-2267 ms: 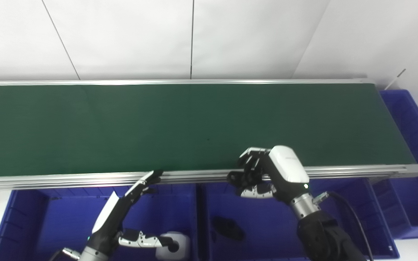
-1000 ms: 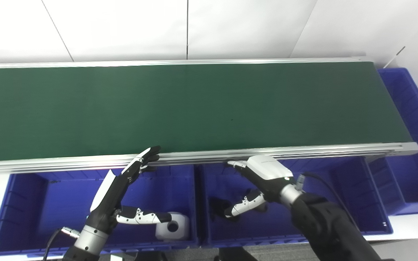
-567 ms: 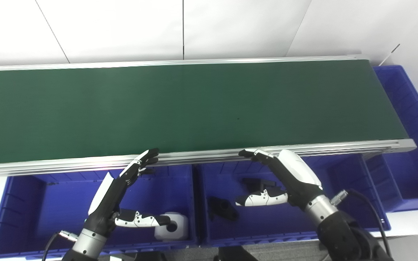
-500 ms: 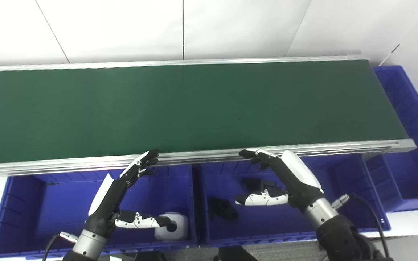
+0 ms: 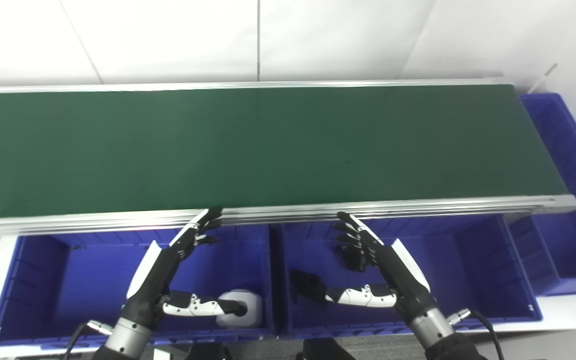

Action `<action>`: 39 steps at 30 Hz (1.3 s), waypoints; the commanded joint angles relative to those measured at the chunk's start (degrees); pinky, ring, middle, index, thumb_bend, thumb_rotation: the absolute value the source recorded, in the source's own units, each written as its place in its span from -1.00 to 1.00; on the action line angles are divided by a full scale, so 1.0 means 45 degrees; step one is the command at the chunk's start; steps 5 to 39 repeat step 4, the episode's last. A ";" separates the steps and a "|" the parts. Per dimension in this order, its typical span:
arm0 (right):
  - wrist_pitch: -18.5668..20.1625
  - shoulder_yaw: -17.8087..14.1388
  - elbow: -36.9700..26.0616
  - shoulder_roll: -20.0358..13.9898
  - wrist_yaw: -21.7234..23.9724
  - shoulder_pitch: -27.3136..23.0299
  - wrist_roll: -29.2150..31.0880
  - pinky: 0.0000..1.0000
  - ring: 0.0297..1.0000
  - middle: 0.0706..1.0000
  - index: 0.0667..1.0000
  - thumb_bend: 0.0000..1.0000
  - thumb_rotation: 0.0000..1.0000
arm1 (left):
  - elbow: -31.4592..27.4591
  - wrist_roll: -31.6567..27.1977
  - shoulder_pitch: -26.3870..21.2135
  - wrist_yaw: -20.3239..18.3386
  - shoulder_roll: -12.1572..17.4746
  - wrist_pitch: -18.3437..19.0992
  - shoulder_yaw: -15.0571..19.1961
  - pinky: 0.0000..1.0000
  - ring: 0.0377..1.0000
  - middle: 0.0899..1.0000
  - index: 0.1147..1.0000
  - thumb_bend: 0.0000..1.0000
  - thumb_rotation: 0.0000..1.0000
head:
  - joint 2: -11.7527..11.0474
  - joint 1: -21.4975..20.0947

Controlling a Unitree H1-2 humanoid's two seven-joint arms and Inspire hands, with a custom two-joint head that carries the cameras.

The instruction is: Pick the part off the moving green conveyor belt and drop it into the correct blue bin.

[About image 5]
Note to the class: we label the black robot body part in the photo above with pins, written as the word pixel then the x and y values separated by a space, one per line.
pixel 325 350

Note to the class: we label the empty blue bin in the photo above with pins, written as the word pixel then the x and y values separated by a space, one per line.
pixel 573 240

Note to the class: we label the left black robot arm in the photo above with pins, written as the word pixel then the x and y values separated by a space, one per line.
pixel 125 340

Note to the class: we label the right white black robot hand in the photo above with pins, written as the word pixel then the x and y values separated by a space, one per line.
pixel 408 290

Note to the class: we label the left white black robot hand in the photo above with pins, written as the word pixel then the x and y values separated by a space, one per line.
pixel 153 285

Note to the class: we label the white block part with hole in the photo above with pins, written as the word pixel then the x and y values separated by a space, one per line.
pixel 250 305

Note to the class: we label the blue bin with black part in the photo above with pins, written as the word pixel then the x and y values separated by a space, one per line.
pixel 473 270

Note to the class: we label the green conveyor belt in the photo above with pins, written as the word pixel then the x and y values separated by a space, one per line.
pixel 268 150
pixel 268 214

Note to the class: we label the blue bin with white part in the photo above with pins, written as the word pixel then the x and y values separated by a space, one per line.
pixel 68 290

